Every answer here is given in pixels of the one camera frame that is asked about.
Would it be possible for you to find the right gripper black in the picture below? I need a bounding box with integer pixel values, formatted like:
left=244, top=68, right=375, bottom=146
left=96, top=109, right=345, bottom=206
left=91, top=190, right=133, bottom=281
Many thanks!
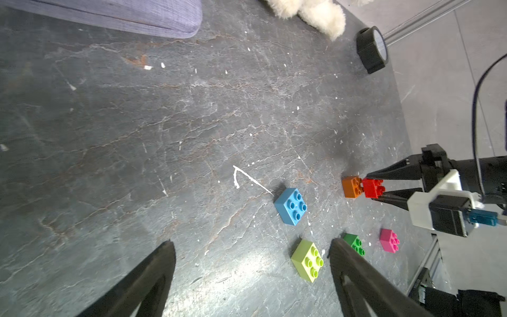
left=366, top=144, right=506, bottom=211

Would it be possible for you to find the white plush dog toy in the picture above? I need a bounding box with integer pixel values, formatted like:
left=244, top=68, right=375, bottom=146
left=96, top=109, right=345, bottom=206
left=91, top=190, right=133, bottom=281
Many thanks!
left=267, top=0, right=346, bottom=41

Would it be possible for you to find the blue lego brick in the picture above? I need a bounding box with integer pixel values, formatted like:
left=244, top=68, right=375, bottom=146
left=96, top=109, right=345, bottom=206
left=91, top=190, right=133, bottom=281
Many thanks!
left=274, top=188, right=308, bottom=226

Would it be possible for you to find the lime lego brick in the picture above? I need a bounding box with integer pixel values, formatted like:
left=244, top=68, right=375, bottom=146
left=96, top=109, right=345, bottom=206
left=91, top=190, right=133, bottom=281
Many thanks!
left=290, top=240, right=324, bottom=283

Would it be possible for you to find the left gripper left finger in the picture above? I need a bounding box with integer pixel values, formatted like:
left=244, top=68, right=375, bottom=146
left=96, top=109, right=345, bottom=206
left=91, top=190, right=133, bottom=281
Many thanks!
left=79, top=240, right=176, bottom=316

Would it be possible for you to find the pink lego brick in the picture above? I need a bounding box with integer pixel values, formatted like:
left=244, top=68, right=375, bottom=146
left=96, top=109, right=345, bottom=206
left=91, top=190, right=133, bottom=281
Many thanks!
left=380, top=229, right=400, bottom=254

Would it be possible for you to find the black round clock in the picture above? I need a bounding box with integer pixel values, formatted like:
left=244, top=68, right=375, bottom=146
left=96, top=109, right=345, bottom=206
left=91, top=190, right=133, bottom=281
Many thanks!
left=356, top=26, right=389, bottom=74

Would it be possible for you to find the green lego brick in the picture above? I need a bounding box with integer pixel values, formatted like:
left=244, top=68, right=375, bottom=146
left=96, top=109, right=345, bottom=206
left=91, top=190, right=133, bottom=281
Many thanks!
left=343, top=233, right=365, bottom=256

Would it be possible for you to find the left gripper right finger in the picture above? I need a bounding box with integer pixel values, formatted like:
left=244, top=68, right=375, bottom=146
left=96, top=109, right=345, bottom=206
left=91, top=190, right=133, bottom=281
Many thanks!
left=329, top=238, right=431, bottom=316

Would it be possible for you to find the orange lego brick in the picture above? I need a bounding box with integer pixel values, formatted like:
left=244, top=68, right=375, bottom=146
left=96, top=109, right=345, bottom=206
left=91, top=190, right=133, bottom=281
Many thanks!
left=341, top=176, right=364, bottom=199

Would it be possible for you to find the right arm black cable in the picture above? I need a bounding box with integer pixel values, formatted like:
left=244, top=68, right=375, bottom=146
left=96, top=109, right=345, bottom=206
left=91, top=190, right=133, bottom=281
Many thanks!
left=470, top=53, right=507, bottom=199

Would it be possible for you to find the red lego brick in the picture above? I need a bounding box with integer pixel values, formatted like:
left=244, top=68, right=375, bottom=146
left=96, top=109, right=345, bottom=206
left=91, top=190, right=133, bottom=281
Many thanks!
left=362, top=178, right=386, bottom=199

